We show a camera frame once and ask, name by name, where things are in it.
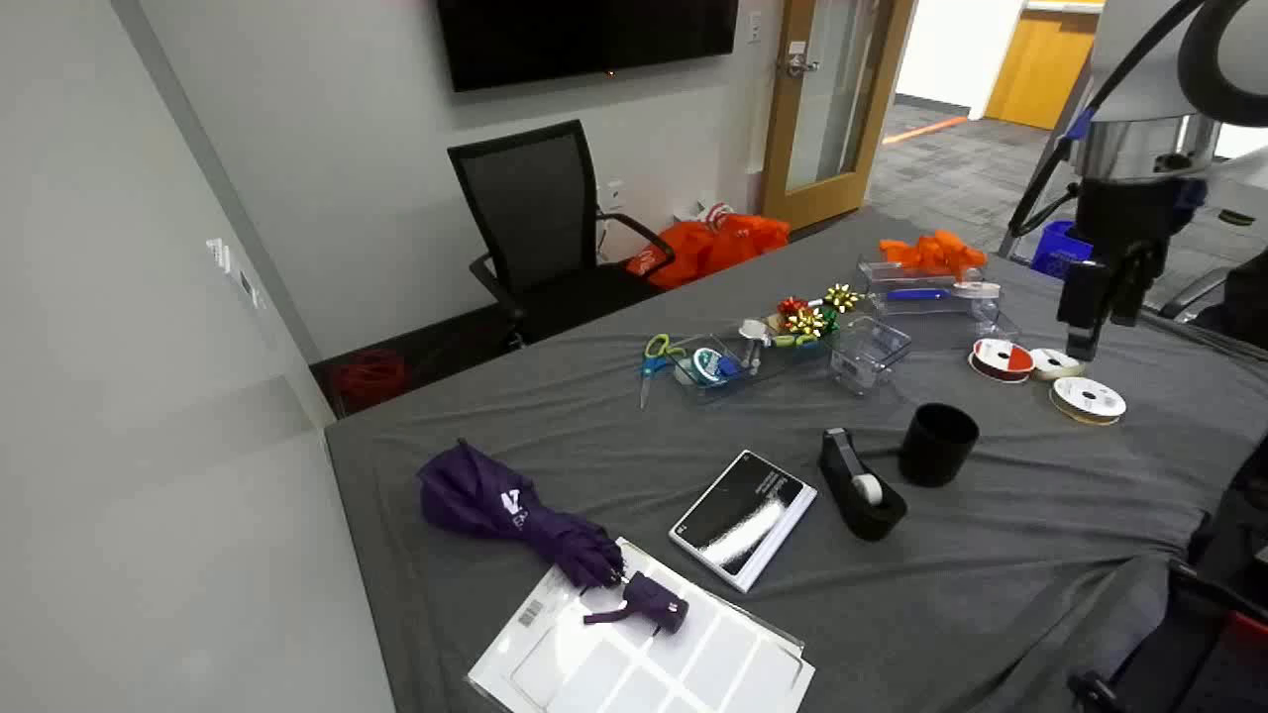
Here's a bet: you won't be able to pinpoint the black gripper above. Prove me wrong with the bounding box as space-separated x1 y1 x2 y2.
1053 175 1210 366

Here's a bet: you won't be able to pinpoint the black cup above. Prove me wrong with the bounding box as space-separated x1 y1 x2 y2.
896 400 985 492

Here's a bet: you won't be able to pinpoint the small clear plastic case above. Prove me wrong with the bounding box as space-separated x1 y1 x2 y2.
829 345 912 400
833 315 917 375

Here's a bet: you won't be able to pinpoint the blue plastic bin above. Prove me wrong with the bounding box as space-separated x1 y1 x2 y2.
1032 218 1096 282

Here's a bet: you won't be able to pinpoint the small white ribbon spool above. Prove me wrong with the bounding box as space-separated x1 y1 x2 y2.
1027 345 1088 385

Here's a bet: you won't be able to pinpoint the large white ribbon spool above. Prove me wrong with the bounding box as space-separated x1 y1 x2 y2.
1051 374 1129 430

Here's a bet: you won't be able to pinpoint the red and white ribbon spool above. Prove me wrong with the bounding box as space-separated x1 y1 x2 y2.
967 338 1039 385

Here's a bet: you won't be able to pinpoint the clear plastic bin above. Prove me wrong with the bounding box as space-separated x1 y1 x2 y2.
859 257 1008 334

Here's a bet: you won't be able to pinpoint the orange plastic object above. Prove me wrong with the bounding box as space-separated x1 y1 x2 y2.
875 231 992 282

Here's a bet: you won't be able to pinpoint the yellow wooden cabinet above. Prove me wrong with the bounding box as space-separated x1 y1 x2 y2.
985 8 1101 136

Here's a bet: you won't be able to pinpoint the grey tablecloth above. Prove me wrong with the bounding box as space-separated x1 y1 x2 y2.
323 208 1268 713

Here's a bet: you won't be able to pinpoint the red and green gift bow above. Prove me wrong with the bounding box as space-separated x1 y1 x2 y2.
769 292 829 348

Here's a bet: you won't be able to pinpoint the wooden door with glass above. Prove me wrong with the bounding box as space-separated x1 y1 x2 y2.
760 0 921 231

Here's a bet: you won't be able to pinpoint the orange plastic bag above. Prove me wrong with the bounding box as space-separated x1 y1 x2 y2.
625 210 798 292

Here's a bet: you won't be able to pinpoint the white label sheet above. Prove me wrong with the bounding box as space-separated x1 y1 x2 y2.
464 535 822 713

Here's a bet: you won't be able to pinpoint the black mesh office chair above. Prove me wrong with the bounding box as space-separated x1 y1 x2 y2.
444 115 677 348

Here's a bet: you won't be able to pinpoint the purple folded umbrella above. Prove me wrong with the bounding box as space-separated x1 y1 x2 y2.
417 441 693 638

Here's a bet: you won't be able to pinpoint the colourful handled scissors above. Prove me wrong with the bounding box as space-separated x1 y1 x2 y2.
639 330 677 407

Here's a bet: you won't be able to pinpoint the black wall television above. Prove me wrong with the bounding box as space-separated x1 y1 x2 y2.
432 0 746 94

